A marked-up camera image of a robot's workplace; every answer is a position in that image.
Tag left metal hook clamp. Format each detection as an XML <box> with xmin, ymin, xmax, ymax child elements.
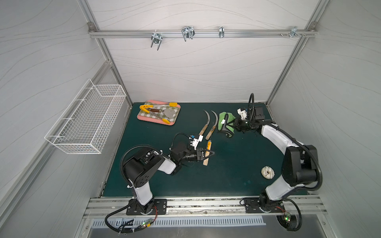
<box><xmin>150</xmin><ymin>32</ymin><xmax>163</xmax><ymax>50</ymax></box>

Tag yellow-tipped steel tongs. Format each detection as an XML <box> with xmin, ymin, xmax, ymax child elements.
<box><xmin>140</xmin><ymin>102</ymin><xmax>180</xmax><ymax>125</ymax></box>

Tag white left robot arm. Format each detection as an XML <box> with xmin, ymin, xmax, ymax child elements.
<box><xmin>120</xmin><ymin>143</ymin><xmax>215</xmax><ymax>206</ymax></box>

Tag small sickle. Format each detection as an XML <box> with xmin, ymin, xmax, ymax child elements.
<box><xmin>203</xmin><ymin>140</ymin><xmax>212</xmax><ymax>166</ymax></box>
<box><xmin>198</xmin><ymin>110</ymin><xmax>210</xmax><ymax>141</ymax></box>
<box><xmin>205</xmin><ymin>111</ymin><xmax>219</xmax><ymax>140</ymax></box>

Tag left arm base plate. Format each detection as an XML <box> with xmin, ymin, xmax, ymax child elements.
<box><xmin>126</xmin><ymin>198</ymin><xmax>168</xmax><ymax>215</ymax></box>

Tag white frosted donut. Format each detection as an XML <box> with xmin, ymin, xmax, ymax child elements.
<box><xmin>261</xmin><ymin>166</ymin><xmax>275</xmax><ymax>179</ymax></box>

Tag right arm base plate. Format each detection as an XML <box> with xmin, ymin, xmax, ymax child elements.
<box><xmin>240</xmin><ymin>197</ymin><xmax>285</xmax><ymax>214</ymax></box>

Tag green checkered cloth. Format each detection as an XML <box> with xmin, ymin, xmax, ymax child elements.
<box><xmin>139</xmin><ymin>102</ymin><xmax>181</xmax><ymax>124</ymax></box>

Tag left black cable bundle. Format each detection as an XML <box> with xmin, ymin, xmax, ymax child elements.
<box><xmin>104</xmin><ymin>202</ymin><xmax>158</xmax><ymax>234</ymax></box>

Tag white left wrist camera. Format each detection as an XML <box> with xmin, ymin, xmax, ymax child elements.
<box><xmin>190</xmin><ymin>135</ymin><xmax>203</xmax><ymax>150</ymax></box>

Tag green and black rag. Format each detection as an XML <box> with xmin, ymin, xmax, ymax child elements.
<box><xmin>218</xmin><ymin>112</ymin><xmax>236</xmax><ymax>138</ymax></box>

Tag right black cable bundle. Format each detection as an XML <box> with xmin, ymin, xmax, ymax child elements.
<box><xmin>276</xmin><ymin>198</ymin><xmax>303</xmax><ymax>232</ymax></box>

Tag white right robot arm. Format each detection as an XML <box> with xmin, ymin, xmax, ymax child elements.
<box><xmin>234</xmin><ymin>107</ymin><xmax>323</xmax><ymax>201</ymax></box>

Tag middle metal hook clamp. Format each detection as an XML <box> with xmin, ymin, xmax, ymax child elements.
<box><xmin>181</xmin><ymin>26</ymin><xmax>195</xmax><ymax>42</ymax></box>

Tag small metal hook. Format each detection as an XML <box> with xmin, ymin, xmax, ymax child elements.
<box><xmin>219</xmin><ymin>26</ymin><xmax>225</xmax><ymax>38</ymax></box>

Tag right metal hook bracket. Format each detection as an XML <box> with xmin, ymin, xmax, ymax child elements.
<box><xmin>280</xmin><ymin>27</ymin><xmax>307</xmax><ymax>39</ymax></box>

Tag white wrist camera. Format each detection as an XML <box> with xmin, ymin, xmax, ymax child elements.
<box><xmin>237</xmin><ymin>108</ymin><xmax>248</xmax><ymax>120</ymax></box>
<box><xmin>190</xmin><ymin>135</ymin><xmax>203</xmax><ymax>150</ymax></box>

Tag wooden-handled steel spatula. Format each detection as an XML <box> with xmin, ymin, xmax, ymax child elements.
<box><xmin>148</xmin><ymin>108</ymin><xmax>176</xmax><ymax>119</ymax></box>

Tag white wire basket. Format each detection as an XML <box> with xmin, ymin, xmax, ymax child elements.
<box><xmin>45</xmin><ymin>79</ymin><xmax>126</xmax><ymax>154</ymax></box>

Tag pink plastic tray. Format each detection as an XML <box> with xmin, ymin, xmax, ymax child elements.
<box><xmin>136</xmin><ymin>100</ymin><xmax>181</xmax><ymax>126</ymax></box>

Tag aluminium top rail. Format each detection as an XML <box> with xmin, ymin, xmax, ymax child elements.
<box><xmin>89</xmin><ymin>28</ymin><xmax>318</xmax><ymax>39</ymax></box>

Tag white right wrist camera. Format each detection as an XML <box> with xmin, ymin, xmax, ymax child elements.
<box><xmin>237</xmin><ymin>108</ymin><xmax>248</xmax><ymax>120</ymax></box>

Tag black cable bundle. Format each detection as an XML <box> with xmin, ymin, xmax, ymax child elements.
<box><xmin>104</xmin><ymin>202</ymin><xmax>158</xmax><ymax>234</ymax></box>
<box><xmin>276</xmin><ymin>198</ymin><xmax>303</xmax><ymax>232</ymax></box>

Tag metal hook clamp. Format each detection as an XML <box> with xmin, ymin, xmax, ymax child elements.
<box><xmin>150</xmin><ymin>32</ymin><xmax>163</xmax><ymax>50</ymax></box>
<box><xmin>181</xmin><ymin>26</ymin><xmax>195</xmax><ymax>42</ymax></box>

